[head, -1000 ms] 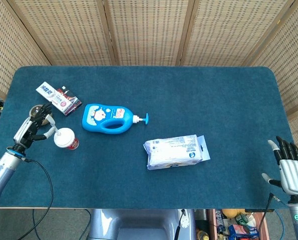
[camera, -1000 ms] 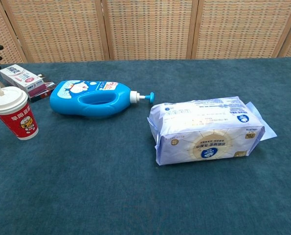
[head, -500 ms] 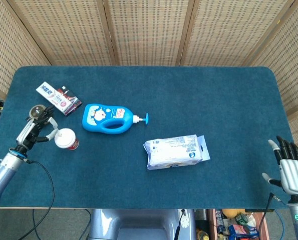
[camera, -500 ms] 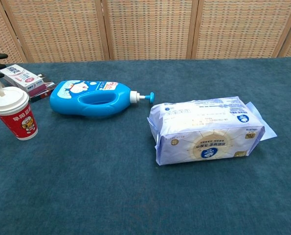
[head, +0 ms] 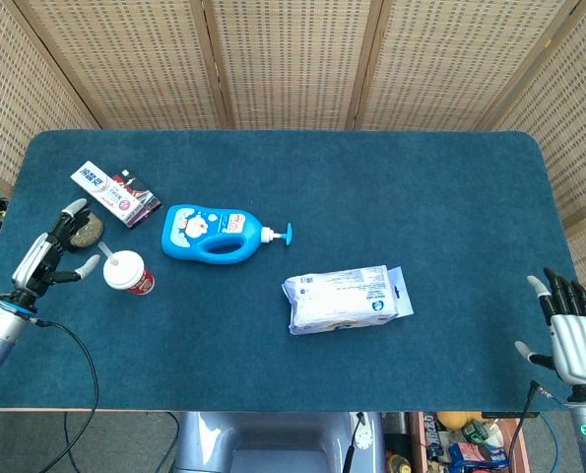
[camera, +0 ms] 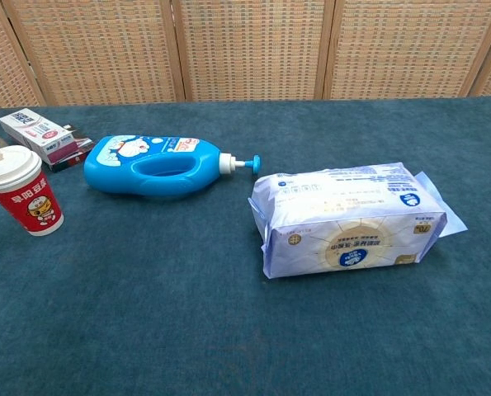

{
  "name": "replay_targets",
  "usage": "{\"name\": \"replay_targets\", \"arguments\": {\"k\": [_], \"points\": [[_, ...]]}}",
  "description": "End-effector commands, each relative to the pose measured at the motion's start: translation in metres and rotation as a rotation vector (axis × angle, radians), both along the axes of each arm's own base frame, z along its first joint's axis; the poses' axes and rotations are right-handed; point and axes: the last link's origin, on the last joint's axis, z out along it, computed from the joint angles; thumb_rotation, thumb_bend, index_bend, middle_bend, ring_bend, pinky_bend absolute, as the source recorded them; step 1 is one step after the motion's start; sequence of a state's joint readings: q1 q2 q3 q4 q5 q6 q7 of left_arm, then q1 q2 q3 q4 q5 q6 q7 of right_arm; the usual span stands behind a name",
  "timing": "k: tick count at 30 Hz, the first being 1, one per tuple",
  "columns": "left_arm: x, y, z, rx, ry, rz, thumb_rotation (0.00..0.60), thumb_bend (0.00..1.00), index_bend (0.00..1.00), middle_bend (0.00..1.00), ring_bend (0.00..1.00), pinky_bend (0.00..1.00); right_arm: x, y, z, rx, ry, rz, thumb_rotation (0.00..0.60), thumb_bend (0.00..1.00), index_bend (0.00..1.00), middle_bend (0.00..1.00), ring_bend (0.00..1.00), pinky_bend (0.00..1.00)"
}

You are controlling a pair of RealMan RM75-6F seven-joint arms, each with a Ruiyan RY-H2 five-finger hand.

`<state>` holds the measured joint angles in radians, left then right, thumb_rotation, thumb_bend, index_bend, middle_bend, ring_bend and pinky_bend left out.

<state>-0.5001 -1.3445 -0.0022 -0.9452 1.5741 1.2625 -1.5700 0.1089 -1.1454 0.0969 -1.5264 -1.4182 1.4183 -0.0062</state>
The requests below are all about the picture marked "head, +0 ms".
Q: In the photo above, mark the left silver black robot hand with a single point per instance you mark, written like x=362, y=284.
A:
x=31, y=261

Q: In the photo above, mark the blue pump detergent bottle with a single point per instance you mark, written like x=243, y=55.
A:
x=199, y=236

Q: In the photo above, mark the red paper cup white lid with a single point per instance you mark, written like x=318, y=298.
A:
x=125, y=273

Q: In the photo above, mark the white toothpaste box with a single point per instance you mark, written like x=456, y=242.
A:
x=100, y=187

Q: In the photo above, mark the blue felt table cover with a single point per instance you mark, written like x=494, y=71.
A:
x=371, y=197

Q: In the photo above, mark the dark red black box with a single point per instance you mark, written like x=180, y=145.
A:
x=147, y=199

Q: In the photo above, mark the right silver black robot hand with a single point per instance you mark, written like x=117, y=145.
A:
x=575, y=350

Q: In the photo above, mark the red crate of goods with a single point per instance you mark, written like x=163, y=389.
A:
x=465, y=443

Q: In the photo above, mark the glass jar black lid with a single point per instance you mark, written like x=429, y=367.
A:
x=93, y=229

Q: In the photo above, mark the white wet wipes pack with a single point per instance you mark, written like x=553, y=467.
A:
x=342, y=300

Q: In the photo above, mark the woven bamboo folding screen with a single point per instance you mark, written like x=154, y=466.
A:
x=292, y=59

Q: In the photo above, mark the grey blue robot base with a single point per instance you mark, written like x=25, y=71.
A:
x=278, y=443

